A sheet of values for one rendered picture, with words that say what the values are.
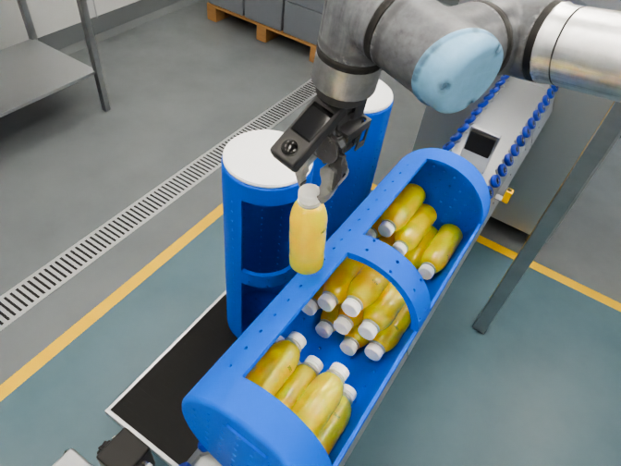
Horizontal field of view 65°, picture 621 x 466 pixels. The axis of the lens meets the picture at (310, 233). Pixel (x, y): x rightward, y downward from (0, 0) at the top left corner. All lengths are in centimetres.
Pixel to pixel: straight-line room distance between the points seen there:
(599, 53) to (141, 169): 277
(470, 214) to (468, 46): 92
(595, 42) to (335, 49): 28
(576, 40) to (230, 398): 66
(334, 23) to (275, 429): 57
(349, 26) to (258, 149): 98
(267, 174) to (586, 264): 219
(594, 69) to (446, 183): 82
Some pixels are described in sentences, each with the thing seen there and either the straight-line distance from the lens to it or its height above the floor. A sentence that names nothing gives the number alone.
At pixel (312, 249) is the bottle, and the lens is 87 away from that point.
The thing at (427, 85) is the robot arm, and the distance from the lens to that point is 54.
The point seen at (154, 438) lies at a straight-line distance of 197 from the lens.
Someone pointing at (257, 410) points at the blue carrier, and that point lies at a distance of 80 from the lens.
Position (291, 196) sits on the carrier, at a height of 99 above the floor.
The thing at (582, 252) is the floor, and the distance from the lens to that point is 325.
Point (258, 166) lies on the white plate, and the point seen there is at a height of 104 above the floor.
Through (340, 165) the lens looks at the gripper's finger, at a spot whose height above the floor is 152.
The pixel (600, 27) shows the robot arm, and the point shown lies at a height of 178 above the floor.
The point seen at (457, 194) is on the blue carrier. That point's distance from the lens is 139.
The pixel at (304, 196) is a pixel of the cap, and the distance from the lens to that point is 80.
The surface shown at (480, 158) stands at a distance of 181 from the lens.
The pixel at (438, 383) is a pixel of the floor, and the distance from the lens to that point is 234.
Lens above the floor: 197
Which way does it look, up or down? 46 degrees down
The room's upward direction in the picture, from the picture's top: 9 degrees clockwise
